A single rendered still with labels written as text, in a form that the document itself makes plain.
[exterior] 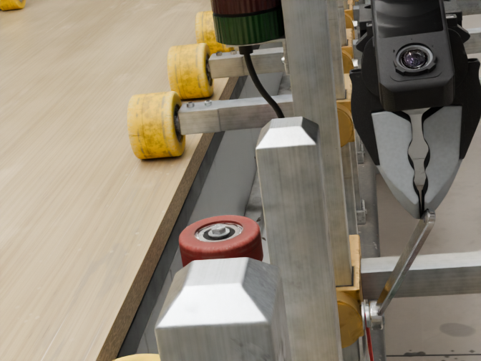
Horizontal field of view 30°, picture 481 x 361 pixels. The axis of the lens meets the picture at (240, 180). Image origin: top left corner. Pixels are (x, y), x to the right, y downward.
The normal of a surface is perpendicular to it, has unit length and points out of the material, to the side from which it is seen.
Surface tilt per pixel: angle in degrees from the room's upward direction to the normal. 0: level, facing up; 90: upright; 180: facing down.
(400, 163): 90
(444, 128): 90
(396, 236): 0
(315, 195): 90
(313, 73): 90
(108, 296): 0
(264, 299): 45
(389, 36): 33
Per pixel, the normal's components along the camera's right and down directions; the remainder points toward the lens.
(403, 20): -0.19, -0.57
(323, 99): -0.11, 0.37
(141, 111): -0.18, -0.35
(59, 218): -0.13, -0.92
